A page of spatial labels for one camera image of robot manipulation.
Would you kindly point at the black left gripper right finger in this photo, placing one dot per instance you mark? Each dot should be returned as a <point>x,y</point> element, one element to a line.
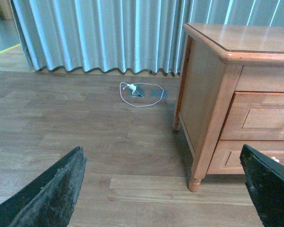
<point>265,185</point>

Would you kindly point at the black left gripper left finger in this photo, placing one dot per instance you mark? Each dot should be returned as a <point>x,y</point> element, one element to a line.
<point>50,199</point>

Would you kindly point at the bottom drawer wooden knob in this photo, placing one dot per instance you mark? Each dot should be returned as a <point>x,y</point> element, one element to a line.
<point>275,159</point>

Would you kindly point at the wooden nightstand cabinet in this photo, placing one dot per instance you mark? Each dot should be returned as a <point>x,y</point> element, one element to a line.
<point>218,61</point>

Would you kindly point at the white plug adapter on floor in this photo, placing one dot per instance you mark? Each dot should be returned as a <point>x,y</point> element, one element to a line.
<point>132,87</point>

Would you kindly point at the open metal floor socket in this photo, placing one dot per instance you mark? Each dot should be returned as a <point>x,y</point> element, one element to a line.
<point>138,92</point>

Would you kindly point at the closed metal floor socket plate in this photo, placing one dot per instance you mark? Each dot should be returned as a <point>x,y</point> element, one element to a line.
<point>158,94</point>

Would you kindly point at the grey pleated curtain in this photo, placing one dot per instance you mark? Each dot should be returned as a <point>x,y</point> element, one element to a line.
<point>125,34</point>

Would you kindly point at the wooden post in corner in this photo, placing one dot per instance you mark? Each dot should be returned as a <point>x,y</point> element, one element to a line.
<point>6,10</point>

